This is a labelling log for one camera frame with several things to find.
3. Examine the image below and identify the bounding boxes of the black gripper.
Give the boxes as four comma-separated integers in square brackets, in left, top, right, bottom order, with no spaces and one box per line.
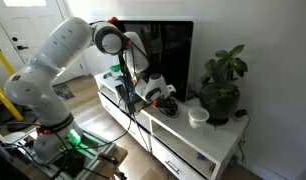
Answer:
[157,95,178,110]

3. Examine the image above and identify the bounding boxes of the black glasses pouch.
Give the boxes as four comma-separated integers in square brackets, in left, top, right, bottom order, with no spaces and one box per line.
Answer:
[158,105,180,119]

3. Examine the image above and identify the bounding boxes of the white TV stand cabinet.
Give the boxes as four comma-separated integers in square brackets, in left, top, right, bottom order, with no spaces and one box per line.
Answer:
[93,71,250,180]

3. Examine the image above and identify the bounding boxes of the clear plastic lidded container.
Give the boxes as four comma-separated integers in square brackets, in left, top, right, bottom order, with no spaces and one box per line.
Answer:
[187,106,210,130]

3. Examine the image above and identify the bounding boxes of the black flat screen TV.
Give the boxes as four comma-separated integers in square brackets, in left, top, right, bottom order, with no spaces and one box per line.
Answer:
[114,20,194,102]

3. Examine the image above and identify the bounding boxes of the green potted plant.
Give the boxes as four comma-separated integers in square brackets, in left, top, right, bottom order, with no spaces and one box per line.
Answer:
[198,44,249,127]

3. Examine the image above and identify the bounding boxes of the green plastic basket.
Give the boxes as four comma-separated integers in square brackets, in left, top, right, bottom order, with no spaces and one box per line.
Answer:
[109,63,122,73]

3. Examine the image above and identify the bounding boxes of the black power adapter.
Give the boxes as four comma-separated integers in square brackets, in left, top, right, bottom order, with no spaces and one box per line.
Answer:
[234,108,249,118]

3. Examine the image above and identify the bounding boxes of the dark door mat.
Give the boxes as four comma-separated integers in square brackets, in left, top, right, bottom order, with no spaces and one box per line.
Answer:
[52,82,76,102]

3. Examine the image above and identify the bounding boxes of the yellow metal stand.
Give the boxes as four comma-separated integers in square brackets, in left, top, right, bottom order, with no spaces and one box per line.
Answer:
[0,44,25,123]

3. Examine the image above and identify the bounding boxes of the white door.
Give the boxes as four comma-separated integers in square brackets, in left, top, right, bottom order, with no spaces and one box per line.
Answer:
[0,0,86,86]

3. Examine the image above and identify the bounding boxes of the black bulky case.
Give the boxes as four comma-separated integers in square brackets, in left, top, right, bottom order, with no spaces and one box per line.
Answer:
[0,138,29,180]

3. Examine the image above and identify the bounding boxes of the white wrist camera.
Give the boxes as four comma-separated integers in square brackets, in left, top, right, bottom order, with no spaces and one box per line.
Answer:
[165,84,177,98]

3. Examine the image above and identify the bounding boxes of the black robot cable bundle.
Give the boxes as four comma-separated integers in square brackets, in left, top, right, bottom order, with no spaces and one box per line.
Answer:
[76,19,154,154]

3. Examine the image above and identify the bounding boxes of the red handled tool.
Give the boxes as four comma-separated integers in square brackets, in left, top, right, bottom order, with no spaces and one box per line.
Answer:
[97,152,121,166]

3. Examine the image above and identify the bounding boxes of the black adapter cable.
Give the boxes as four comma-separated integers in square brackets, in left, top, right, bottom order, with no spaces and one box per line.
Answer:
[237,114,251,164]

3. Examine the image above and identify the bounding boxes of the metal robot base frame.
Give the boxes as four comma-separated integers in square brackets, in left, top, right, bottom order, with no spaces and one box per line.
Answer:
[12,128,129,180]

